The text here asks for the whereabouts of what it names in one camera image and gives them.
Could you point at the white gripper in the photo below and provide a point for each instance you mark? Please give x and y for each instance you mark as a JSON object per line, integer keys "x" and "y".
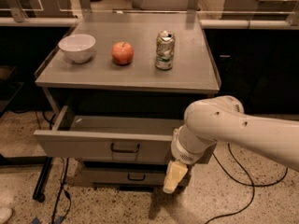
{"x": 186, "y": 154}

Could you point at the grey top drawer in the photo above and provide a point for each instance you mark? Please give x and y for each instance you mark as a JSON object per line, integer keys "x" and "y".
{"x": 109, "y": 139}

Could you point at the grey drawer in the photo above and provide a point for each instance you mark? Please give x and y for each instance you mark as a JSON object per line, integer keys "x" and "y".
{"x": 124, "y": 173}
{"x": 109, "y": 139}

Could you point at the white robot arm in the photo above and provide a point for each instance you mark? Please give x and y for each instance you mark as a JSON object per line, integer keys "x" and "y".
{"x": 222, "y": 119}

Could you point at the grey bottom drawer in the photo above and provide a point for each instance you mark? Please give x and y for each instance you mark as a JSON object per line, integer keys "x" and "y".
{"x": 124, "y": 173}

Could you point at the grey drawer cabinet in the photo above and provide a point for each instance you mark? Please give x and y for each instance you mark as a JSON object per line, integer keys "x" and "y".
{"x": 119, "y": 86}

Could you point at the red apple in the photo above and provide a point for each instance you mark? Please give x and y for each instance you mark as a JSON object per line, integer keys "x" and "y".
{"x": 122, "y": 53}

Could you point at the crushed green soda can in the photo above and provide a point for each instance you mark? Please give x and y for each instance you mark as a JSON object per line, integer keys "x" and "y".
{"x": 165, "y": 48}

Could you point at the black table leg stand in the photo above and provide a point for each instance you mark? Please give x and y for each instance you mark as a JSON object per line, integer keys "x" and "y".
{"x": 38, "y": 194}

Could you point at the white ceramic bowl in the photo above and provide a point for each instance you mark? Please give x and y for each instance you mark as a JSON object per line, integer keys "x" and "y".
{"x": 78, "y": 48}

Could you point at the white shoe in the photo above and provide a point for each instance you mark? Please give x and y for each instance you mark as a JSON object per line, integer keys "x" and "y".
{"x": 5, "y": 214}

